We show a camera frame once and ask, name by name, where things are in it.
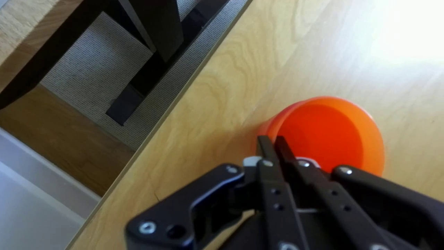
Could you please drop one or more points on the orange plastic cup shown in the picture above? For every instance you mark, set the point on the orange plastic cup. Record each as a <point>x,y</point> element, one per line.
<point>332,130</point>

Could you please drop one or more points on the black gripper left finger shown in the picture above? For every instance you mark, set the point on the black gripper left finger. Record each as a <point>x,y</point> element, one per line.
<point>281,223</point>

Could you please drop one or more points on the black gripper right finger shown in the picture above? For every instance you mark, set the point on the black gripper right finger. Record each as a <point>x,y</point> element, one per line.
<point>332,218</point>

